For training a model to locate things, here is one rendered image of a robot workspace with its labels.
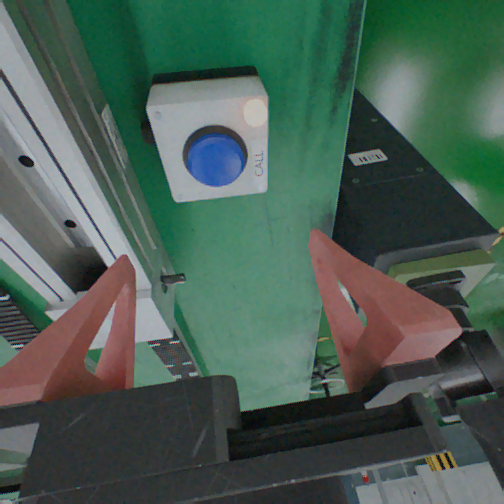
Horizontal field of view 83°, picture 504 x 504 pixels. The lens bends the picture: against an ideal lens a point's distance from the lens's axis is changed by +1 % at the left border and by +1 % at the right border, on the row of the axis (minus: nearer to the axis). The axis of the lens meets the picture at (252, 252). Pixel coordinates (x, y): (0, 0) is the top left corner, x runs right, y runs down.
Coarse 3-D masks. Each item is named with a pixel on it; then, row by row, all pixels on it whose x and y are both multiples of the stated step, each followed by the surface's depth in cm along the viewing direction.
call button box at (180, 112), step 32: (160, 96) 19; (192, 96) 19; (224, 96) 19; (256, 96) 19; (160, 128) 19; (192, 128) 20; (224, 128) 20; (256, 128) 20; (256, 160) 22; (192, 192) 23; (224, 192) 24; (256, 192) 24
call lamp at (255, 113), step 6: (252, 102) 18; (258, 102) 18; (246, 108) 19; (252, 108) 18; (258, 108) 18; (264, 108) 18; (246, 114) 19; (252, 114) 18; (258, 114) 18; (264, 114) 18; (246, 120) 19; (252, 120) 19; (258, 120) 19; (264, 120) 19
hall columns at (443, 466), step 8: (432, 456) 474; (440, 456) 473; (448, 456) 472; (432, 464) 478; (440, 464) 467; (448, 464) 466; (440, 472) 462; (448, 472) 461; (456, 472) 460; (440, 480) 475; (448, 480) 455; (456, 480) 454; (440, 488) 470; (448, 488) 449; (456, 488) 448; (464, 488) 447; (448, 496) 462; (456, 496) 442; (464, 496) 441
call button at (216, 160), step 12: (192, 144) 20; (204, 144) 19; (216, 144) 19; (228, 144) 19; (192, 156) 20; (204, 156) 20; (216, 156) 20; (228, 156) 20; (240, 156) 20; (192, 168) 20; (204, 168) 20; (216, 168) 21; (228, 168) 21; (240, 168) 21; (204, 180) 21; (216, 180) 21; (228, 180) 21
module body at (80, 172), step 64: (0, 0) 12; (64, 0) 18; (0, 64) 13; (64, 64) 17; (0, 128) 18; (64, 128) 16; (0, 192) 20; (64, 192) 19; (128, 192) 26; (0, 256) 22; (64, 256) 27; (128, 256) 24
